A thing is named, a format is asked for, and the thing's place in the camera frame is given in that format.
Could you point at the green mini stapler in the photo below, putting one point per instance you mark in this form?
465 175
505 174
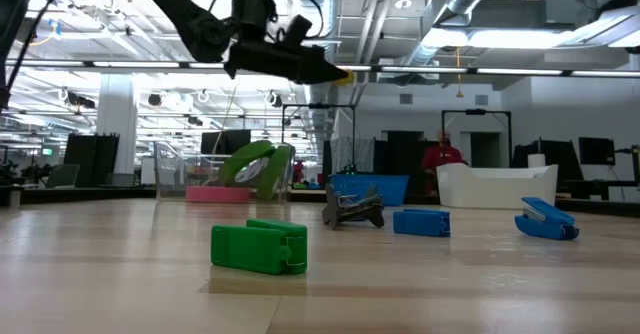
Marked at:
250 249

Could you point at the black partition panel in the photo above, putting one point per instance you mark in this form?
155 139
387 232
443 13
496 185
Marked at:
90 159

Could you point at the pink tape roll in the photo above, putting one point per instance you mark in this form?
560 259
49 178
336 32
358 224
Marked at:
215 194

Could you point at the wide green tape roll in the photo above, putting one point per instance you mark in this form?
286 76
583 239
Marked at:
235 161

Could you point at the white plastic bin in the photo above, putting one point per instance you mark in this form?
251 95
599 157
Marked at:
500 189

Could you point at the clear plastic bin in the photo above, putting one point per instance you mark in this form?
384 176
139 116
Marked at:
170 174

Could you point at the large black monitor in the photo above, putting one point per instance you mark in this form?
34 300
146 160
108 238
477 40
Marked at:
562 156

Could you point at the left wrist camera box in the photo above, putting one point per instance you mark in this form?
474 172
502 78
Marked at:
298 29

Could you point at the person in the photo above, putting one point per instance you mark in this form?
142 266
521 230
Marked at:
440 156

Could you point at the long ceiling light bar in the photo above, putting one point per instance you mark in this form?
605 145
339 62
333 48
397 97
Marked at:
135 64

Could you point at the silver ventilation duct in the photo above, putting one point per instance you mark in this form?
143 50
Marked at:
331 24

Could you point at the small black monitor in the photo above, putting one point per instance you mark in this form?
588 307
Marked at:
597 151

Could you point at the grey office chair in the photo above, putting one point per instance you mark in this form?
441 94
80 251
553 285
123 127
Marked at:
62 176

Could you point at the blue plastic basket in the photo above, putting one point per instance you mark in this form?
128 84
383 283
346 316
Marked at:
390 189

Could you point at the blue mini stapler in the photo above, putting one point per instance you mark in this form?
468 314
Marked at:
420 223
545 226

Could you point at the black stand frame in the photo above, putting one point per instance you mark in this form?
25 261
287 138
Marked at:
320 106
475 111

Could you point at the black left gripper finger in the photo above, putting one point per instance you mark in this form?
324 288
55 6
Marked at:
322 61
310 76

